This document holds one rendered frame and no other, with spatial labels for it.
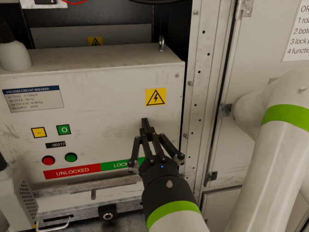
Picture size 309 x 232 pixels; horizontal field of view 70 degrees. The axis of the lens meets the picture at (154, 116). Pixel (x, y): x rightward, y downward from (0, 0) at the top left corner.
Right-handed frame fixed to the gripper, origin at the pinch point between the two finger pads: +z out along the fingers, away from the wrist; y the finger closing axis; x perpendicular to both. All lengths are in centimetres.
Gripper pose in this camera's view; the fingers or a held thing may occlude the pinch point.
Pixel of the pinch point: (146, 129)
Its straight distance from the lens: 58.3
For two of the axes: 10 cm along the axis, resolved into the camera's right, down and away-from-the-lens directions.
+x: 0.0, -8.5, -5.3
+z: -2.0, -5.2, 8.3
